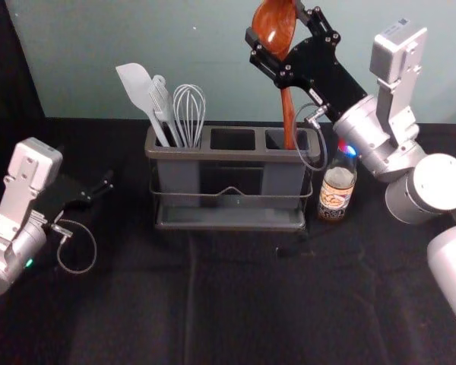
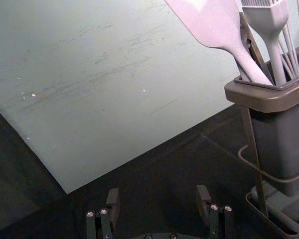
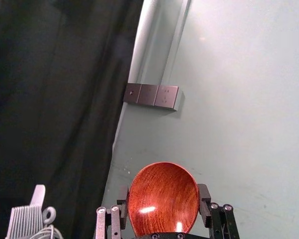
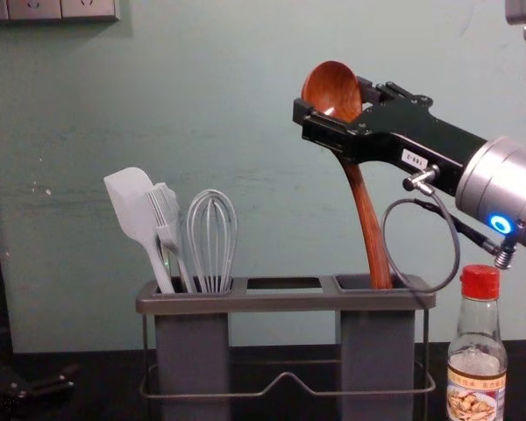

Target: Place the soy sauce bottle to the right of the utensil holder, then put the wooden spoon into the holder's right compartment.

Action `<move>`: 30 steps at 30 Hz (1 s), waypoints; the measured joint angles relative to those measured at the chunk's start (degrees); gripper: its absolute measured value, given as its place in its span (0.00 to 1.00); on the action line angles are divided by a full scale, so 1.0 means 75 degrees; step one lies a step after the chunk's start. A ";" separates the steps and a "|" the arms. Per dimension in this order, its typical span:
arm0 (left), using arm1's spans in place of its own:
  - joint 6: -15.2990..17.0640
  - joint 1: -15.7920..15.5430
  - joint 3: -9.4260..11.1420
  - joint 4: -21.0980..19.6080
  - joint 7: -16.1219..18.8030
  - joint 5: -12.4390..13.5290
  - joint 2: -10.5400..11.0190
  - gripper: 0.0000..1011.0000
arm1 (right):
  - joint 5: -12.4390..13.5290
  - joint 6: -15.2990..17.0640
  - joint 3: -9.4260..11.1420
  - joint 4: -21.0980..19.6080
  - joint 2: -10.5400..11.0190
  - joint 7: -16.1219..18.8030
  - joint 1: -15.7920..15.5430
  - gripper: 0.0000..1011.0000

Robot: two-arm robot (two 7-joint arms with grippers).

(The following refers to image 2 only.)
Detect grey silicone basting brush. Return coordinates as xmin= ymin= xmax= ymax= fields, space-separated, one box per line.
xmin=240 ymin=0 xmax=290 ymax=86

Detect black rack with steel bars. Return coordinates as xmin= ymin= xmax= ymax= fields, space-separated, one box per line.
xmin=237 ymin=44 xmax=299 ymax=239

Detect grey silicone spatula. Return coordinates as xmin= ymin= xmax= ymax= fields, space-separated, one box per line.
xmin=163 ymin=0 xmax=273 ymax=86

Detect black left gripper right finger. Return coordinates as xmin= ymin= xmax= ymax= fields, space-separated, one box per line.
xmin=196 ymin=184 xmax=236 ymax=239

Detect dark grey utensil holder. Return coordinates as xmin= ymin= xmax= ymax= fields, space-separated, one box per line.
xmin=224 ymin=71 xmax=299 ymax=197

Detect black table cloth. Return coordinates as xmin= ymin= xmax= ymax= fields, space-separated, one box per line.
xmin=0 ymin=99 xmax=299 ymax=239

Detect pale wall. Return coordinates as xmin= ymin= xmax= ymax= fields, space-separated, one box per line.
xmin=0 ymin=0 xmax=299 ymax=195

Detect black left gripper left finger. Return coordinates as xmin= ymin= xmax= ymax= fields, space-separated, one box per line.
xmin=86 ymin=188 xmax=121 ymax=239

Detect steel tongs with grey tips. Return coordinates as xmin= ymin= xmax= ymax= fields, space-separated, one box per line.
xmin=238 ymin=11 xmax=274 ymax=82

